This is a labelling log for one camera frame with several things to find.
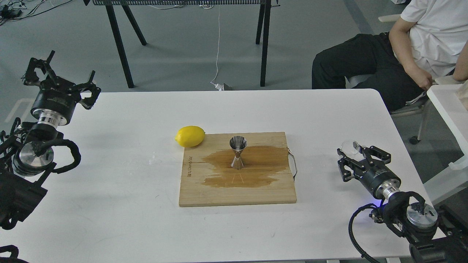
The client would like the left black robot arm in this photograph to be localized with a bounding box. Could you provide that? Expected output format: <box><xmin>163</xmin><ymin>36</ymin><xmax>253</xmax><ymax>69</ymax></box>
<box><xmin>0</xmin><ymin>50</ymin><xmax>101</xmax><ymax>230</ymax></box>

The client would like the small clear glass cup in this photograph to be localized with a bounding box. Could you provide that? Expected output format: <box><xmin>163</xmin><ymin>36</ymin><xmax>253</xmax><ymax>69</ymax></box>
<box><xmin>339</xmin><ymin>140</ymin><xmax>361</xmax><ymax>158</ymax></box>

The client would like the yellow lemon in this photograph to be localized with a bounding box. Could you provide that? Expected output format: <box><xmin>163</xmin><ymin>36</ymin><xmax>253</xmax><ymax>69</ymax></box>
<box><xmin>174</xmin><ymin>126</ymin><xmax>205</xmax><ymax>148</ymax></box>

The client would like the seated person white shirt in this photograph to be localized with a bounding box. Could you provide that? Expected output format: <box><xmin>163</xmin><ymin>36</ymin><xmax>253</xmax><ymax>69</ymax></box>
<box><xmin>311</xmin><ymin>0</ymin><xmax>468</xmax><ymax>111</ymax></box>

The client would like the office chair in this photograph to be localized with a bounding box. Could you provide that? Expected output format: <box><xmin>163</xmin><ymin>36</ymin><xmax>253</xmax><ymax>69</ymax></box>
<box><xmin>347</xmin><ymin>14</ymin><xmax>434</xmax><ymax>145</ymax></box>

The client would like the white hanging cable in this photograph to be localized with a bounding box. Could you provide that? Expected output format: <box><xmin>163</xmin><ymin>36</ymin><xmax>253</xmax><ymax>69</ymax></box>
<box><xmin>210</xmin><ymin>0</ymin><xmax>233</xmax><ymax>91</ymax></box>

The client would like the steel double jigger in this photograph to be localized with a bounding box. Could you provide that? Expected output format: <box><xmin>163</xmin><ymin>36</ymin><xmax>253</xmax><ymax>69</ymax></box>
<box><xmin>230</xmin><ymin>136</ymin><xmax>247</xmax><ymax>170</ymax></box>

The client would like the wooden cutting board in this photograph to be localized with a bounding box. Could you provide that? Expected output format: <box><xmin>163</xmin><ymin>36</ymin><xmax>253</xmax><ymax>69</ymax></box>
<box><xmin>179</xmin><ymin>132</ymin><xmax>297</xmax><ymax>207</ymax></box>

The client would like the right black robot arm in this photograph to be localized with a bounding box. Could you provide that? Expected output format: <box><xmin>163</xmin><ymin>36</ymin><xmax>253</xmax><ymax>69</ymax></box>
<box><xmin>337</xmin><ymin>143</ymin><xmax>468</xmax><ymax>263</ymax></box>

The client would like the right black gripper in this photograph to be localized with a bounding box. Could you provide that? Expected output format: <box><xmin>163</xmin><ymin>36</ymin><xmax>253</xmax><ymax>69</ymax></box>
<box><xmin>337</xmin><ymin>145</ymin><xmax>401</xmax><ymax>200</ymax></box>

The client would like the black metal table frame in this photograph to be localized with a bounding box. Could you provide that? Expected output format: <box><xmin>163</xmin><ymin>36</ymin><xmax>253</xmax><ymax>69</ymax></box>
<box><xmin>83</xmin><ymin>0</ymin><xmax>280</xmax><ymax>89</ymax></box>

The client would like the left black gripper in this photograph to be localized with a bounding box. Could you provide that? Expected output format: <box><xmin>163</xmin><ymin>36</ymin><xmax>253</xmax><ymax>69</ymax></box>
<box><xmin>22</xmin><ymin>50</ymin><xmax>102</xmax><ymax>126</ymax></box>

